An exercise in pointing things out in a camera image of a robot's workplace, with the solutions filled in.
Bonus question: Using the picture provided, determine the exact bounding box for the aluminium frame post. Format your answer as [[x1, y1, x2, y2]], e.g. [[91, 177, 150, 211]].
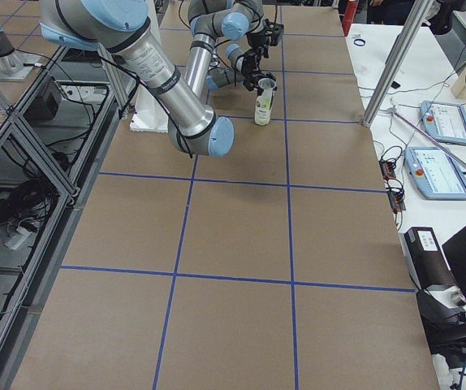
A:
[[361, 0, 432, 128]]

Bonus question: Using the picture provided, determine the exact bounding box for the near blue teach pendant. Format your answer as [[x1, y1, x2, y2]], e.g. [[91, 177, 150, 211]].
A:
[[404, 147, 466, 201]]

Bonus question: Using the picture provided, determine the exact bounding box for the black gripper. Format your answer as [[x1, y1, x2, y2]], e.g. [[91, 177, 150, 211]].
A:
[[241, 52, 276, 91], [247, 31, 270, 61]]

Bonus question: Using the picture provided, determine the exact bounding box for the grey connector hub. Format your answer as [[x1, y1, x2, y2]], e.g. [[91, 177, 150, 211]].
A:
[[386, 188, 406, 214], [379, 160, 396, 180]]

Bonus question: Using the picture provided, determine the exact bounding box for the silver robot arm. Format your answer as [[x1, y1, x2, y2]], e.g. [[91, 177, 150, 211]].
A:
[[205, 44, 276, 94], [40, 1, 264, 157]]

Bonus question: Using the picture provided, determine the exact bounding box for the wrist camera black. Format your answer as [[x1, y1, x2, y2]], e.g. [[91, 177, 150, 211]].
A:
[[265, 20, 284, 47]]

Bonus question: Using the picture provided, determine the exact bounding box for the blue teach pendant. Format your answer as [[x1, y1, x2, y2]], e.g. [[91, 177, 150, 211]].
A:
[[404, 147, 466, 201], [421, 101, 466, 145]]

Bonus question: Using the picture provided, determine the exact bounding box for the far blue teach pendant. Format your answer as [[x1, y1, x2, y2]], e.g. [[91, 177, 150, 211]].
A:
[[421, 101, 466, 145]]

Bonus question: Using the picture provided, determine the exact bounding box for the black box with label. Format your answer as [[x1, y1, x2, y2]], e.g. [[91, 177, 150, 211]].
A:
[[403, 227, 455, 291]]

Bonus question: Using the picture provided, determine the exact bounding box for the left grey connector hub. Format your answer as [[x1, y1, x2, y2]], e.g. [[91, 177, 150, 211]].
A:
[[379, 160, 396, 180]]

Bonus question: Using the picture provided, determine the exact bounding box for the Wilson tennis ball can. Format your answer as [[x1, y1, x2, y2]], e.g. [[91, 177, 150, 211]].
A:
[[254, 77, 278, 126]]

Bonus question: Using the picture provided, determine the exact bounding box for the right grey connector hub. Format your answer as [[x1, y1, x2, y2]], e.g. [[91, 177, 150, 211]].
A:
[[386, 188, 406, 214]]

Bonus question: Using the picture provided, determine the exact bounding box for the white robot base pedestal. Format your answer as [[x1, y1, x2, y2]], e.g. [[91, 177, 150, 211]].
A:
[[129, 0, 169, 133]]

